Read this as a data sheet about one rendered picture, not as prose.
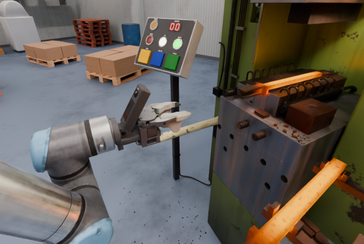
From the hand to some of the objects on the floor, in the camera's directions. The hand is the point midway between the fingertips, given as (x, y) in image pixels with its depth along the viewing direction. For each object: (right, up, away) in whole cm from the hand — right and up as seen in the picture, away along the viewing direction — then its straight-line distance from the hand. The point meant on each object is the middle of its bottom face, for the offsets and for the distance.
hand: (182, 107), depth 57 cm
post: (-5, -58, +103) cm, 118 cm away
